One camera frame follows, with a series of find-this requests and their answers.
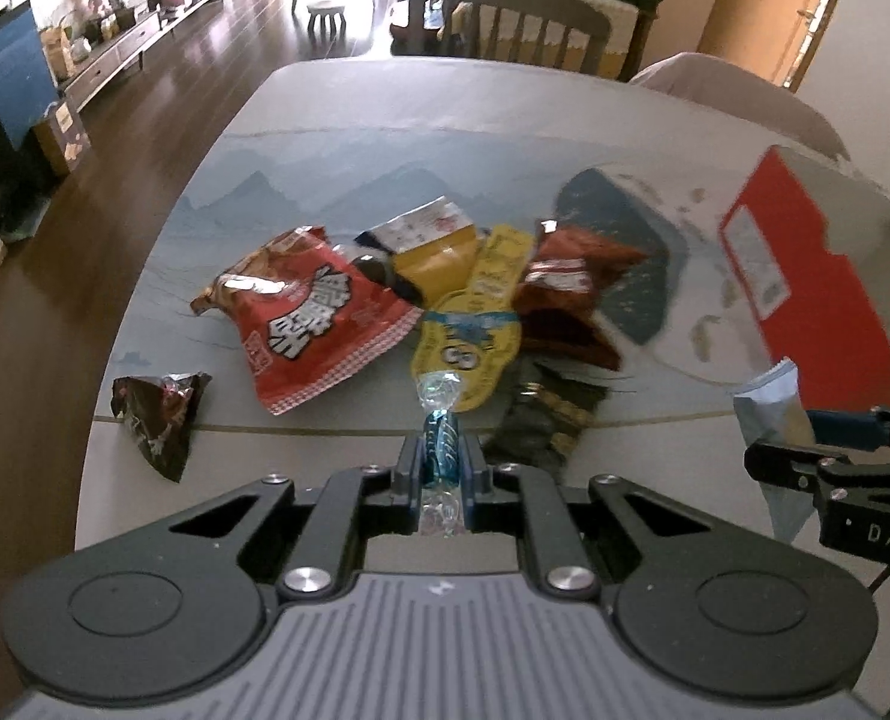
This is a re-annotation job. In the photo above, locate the chair with pale cover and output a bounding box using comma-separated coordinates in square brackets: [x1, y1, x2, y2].
[629, 51, 851, 162]

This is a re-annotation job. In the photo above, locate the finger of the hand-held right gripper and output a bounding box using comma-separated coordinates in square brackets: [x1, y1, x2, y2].
[743, 441, 828, 500]
[805, 399, 890, 460]

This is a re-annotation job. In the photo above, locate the light blue snack packet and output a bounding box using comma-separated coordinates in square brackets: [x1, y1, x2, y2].
[731, 358, 821, 541]

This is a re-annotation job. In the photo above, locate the black and gold snack packet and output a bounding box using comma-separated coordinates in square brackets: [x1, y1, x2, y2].
[482, 364, 611, 481]

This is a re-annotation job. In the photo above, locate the yellow cartoon snack packet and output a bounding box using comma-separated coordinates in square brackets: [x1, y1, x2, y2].
[411, 223, 537, 412]

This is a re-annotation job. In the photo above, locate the red-brown snack packet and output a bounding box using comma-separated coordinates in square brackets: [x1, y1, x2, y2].
[512, 217, 648, 370]

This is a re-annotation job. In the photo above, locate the dark brown snack packet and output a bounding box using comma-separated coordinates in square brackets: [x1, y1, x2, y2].
[110, 371, 214, 482]

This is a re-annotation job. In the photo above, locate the orange wooden door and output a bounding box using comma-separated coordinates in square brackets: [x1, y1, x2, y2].
[696, 0, 862, 91]

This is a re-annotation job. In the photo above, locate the large red snack bag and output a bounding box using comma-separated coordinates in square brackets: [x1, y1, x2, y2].
[190, 225, 425, 415]

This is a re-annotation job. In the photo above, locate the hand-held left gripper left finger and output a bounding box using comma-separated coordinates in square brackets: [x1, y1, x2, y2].
[164, 435, 425, 601]

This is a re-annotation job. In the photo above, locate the blue candy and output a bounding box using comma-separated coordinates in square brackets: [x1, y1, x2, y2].
[415, 371, 467, 539]

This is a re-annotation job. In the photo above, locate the small wooden stool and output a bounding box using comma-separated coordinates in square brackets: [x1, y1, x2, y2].
[306, 4, 348, 35]

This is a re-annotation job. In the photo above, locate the flat screen television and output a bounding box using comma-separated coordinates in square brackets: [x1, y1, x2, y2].
[0, 4, 60, 188]

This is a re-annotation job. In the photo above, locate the long white media cabinet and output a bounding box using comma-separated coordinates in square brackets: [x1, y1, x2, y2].
[62, 0, 228, 115]

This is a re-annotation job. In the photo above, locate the red cardboard box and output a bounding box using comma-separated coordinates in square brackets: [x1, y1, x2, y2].
[718, 144, 890, 410]

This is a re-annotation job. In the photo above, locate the sofa with white cover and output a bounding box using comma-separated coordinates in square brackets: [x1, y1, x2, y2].
[392, 0, 675, 82]

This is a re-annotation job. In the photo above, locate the brown cardboard box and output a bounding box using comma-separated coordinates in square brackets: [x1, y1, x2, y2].
[32, 97, 90, 177]

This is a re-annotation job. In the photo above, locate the white and yellow snack packet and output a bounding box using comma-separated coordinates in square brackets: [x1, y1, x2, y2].
[355, 196, 483, 308]

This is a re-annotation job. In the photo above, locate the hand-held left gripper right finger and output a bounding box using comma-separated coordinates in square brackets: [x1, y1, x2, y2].
[460, 435, 716, 601]

